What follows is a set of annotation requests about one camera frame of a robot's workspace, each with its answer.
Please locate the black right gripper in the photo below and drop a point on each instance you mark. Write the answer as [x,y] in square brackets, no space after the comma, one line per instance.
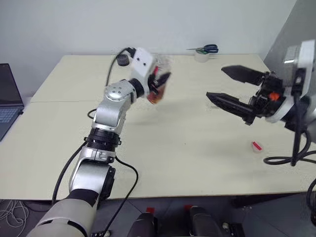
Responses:
[267,95]

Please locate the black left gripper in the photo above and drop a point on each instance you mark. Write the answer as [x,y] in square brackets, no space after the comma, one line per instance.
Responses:
[153,81]

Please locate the clear plastic bag red contents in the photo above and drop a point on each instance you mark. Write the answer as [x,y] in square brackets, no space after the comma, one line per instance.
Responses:
[159,97]

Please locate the white cap with red tape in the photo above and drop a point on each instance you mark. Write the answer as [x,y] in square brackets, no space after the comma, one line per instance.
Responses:
[256,146]

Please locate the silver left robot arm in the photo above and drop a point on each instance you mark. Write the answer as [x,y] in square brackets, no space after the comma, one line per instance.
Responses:
[111,111]

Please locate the clear tape roll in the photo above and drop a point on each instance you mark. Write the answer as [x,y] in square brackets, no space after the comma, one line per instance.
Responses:
[202,56]

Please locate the red tag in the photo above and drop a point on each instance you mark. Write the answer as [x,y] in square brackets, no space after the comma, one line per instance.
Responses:
[189,207]
[150,210]

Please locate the dark rounded shape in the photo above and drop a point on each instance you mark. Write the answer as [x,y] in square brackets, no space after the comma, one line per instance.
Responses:
[203,222]
[144,225]

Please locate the dark laptop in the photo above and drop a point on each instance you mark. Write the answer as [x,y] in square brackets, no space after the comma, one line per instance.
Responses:
[8,98]

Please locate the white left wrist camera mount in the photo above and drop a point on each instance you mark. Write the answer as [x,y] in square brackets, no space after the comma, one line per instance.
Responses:
[142,61]

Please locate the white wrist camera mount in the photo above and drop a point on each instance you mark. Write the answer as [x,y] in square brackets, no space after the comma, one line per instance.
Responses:
[307,56]
[142,61]

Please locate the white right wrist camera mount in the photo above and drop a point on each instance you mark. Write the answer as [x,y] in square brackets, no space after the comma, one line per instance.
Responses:
[307,56]

